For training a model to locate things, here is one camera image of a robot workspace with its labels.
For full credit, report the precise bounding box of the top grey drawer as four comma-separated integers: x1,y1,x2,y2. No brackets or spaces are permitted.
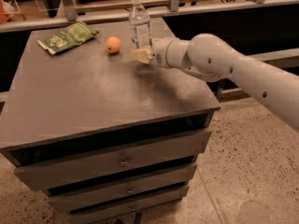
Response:
14,128,211,191

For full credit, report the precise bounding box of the grey drawer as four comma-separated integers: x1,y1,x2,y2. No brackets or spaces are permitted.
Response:
14,128,211,191
69,185,189,224
48,161,196,213

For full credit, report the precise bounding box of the green snack bag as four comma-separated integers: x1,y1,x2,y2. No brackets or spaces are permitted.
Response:
37,21,99,55

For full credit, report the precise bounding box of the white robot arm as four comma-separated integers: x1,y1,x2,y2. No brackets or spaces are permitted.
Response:
131,34,299,132

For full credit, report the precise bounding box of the orange object at left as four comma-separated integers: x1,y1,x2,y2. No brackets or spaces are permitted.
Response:
0,0,15,22

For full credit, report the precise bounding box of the bottom grey drawer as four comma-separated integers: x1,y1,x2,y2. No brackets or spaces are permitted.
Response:
69,185,189,224

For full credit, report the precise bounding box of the middle grey drawer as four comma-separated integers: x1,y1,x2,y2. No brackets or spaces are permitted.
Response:
48,161,196,213

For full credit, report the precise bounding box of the orange fruit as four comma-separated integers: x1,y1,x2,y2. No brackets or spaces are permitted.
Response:
105,36,121,54

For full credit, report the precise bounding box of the grey metal railing frame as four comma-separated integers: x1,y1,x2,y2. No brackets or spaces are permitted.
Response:
0,0,299,101

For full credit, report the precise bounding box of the clear plastic water bottle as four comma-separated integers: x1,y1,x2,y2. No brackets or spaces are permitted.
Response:
129,0,152,49

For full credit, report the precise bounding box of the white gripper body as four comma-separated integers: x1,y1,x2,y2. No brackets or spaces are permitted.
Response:
151,37,180,68

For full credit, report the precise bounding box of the grey drawer cabinet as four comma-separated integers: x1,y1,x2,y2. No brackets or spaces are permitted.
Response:
0,17,221,224

